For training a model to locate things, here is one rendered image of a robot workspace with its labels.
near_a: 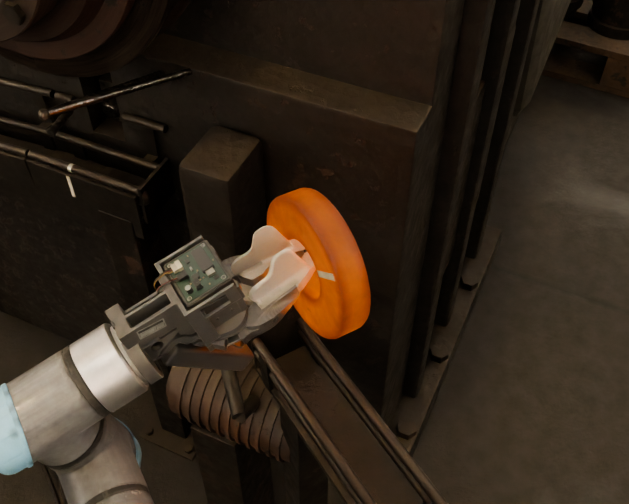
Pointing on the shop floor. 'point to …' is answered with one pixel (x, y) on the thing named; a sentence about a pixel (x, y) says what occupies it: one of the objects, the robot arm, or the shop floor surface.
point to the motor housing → (229, 434)
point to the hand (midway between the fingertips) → (314, 251)
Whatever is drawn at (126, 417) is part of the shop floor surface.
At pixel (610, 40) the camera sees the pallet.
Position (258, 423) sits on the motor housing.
